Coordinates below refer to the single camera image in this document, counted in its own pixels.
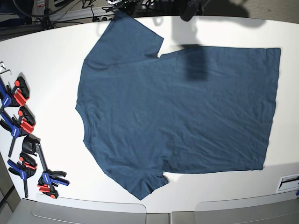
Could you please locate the grey chair back right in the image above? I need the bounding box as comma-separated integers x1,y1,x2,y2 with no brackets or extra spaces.
171,192,299,224

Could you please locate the dark blue T-shirt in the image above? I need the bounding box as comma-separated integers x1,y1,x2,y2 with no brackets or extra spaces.
76,12,281,200

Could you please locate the blue black bar clamp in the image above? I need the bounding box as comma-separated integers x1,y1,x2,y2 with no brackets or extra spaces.
22,136,70,199

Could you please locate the blue red bar clamp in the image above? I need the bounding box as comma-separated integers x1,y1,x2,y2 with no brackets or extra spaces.
0,106,36,158
7,151,37,198
0,76,29,113

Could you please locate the grey chair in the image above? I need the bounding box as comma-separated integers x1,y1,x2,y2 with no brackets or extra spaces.
171,192,299,224
8,199,170,224

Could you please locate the grey chair back left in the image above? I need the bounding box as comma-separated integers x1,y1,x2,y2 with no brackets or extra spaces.
8,199,170,224

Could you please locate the aluminium frame rail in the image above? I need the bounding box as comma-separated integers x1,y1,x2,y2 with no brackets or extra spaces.
49,7,114,21

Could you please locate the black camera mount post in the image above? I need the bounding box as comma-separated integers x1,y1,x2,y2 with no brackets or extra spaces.
180,0,200,21

